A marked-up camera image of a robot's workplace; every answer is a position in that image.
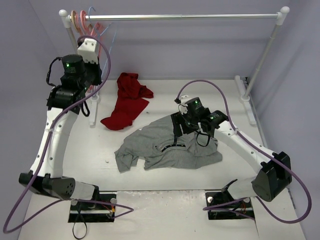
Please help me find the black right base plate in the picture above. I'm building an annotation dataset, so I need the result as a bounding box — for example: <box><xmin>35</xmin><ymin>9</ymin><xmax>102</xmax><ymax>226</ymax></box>
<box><xmin>205</xmin><ymin>191</ymin><xmax>255</xmax><ymax>221</ymax></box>

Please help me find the pink plastic hanger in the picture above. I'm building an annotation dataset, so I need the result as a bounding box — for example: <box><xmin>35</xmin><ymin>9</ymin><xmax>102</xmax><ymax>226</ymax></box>
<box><xmin>74</xmin><ymin>10</ymin><xmax>105</xmax><ymax>58</ymax></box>

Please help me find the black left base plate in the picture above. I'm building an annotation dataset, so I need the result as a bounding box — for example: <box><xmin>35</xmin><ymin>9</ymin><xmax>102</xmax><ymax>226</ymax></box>
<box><xmin>67</xmin><ymin>201</ymin><xmax>116</xmax><ymax>223</ymax></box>

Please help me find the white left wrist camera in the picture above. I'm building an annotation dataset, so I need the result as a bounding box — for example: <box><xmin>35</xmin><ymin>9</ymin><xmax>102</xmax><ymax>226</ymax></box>
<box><xmin>77</xmin><ymin>38</ymin><xmax>99</xmax><ymax>65</ymax></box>

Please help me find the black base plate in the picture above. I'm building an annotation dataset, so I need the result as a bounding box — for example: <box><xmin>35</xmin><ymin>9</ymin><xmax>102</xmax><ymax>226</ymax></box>
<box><xmin>205</xmin><ymin>191</ymin><xmax>255</xmax><ymax>221</ymax></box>
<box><xmin>67</xmin><ymin>201</ymin><xmax>116</xmax><ymax>223</ymax></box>

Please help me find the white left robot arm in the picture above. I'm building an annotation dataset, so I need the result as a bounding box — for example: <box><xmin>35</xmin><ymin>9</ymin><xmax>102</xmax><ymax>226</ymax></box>
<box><xmin>18</xmin><ymin>54</ymin><xmax>102</xmax><ymax>210</ymax></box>

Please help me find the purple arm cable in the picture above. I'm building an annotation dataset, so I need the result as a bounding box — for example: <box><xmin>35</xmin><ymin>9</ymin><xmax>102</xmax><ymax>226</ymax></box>
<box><xmin>174</xmin><ymin>79</ymin><xmax>313</xmax><ymax>225</ymax></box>
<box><xmin>1</xmin><ymin>36</ymin><xmax>135</xmax><ymax>233</ymax></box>

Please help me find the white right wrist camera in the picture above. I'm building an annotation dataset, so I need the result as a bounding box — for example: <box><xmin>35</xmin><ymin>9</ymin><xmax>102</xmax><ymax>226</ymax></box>
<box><xmin>174</xmin><ymin>95</ymin><xmax>192</xmax><ymax>107</ymax></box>

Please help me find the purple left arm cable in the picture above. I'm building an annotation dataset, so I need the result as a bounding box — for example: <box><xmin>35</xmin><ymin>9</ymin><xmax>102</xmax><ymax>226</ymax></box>
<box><xmin>1</xmin><ymin>36</ymin><xmax>135</xmax><ymax>233</ymax></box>

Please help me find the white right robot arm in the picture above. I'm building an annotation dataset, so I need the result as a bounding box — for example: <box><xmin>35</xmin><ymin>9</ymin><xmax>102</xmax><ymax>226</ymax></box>
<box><xmin>171</xmin><ymin>95</ymin><xmax>292</xmax><ymax>206</ymax></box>

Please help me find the light blue wire hanger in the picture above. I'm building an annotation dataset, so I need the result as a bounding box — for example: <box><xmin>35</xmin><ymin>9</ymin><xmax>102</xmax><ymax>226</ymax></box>
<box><xmin>86</xmin><ymin>6</ymin><xmax>118</xmax><ymax>98</ymax></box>

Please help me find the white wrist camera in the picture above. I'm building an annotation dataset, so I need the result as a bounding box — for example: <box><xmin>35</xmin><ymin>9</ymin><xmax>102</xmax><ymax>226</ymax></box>
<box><xmin>174</xmin><ymin>95</ymin><xmax>192</xmax><ymax>107</ymax></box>
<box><xmin>77</xmin><ymin>38</ymin><xmax>99</xmax><ymax>65</ymax></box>

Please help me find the white metal clothes rack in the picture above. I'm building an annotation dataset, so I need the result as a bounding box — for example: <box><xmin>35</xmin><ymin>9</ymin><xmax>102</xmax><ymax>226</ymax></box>
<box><xmin>58</xmin><ymin>6</ymin><xmax>291</xmax><ymax>129</ymax></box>

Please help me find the grey t shirt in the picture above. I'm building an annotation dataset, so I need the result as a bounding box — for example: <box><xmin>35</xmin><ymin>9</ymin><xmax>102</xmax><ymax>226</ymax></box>
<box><xmin>114</xmin><ymin>115</ymin><xmax>223</xmax><ymax>173</ymax></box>

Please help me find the red t shirt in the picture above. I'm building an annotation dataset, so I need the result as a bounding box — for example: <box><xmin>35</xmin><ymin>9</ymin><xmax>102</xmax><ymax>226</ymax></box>
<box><xmin>100</xmin><ymin>72</ymin><xmax>154</xmax><ymax>131</ymax></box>

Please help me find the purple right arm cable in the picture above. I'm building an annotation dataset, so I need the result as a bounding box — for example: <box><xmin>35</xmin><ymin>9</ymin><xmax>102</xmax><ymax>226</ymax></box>
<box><xmin>174</xmin><ymin>79</ymin><xmax>313</xmax><ymax>225</ymax></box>

